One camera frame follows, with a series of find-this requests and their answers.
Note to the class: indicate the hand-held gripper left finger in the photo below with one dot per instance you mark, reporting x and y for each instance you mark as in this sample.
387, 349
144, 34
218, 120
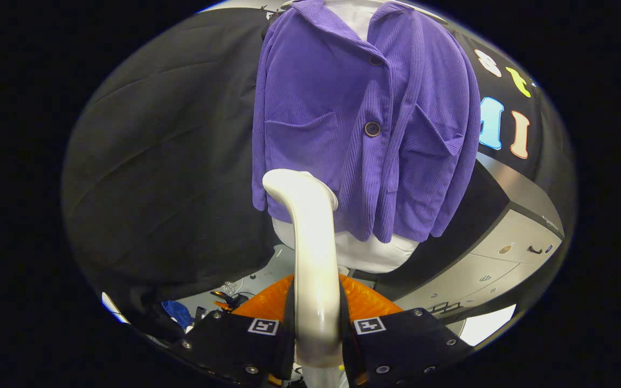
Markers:
224, 345

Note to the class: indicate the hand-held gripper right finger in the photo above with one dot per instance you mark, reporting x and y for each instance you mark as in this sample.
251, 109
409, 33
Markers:
407, 345

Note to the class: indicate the white garment steamer head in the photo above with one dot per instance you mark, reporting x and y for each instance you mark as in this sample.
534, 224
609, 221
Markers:
315, 253

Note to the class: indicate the orange tool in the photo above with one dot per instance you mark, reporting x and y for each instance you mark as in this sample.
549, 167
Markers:
221, 295

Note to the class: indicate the blue cloth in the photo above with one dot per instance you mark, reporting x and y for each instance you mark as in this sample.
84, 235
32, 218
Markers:
177, 313

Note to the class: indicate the white mannequin torso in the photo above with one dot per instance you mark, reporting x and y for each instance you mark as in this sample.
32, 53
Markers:
364, 253

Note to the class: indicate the grey cabinet with dark top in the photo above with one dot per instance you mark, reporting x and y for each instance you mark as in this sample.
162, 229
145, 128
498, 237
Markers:
483, 269

